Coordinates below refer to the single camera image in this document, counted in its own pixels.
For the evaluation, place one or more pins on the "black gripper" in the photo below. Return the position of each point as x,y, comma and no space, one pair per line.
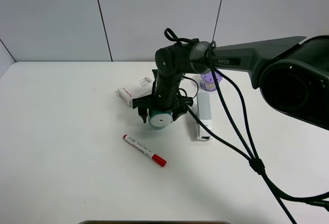
163,97

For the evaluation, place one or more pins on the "teal pencil sharpener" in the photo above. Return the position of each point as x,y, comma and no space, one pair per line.
159,119

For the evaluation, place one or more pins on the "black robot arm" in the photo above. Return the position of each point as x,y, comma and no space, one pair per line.
291,73

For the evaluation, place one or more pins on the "white grey stapler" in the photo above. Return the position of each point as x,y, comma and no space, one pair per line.
202,109

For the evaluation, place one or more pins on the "white cardboard box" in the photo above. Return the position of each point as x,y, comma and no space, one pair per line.
139,89

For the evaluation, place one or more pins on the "red white marker pen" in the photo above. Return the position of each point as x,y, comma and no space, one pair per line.
137,145

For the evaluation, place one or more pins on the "purple round container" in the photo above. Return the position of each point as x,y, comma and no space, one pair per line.
207,82

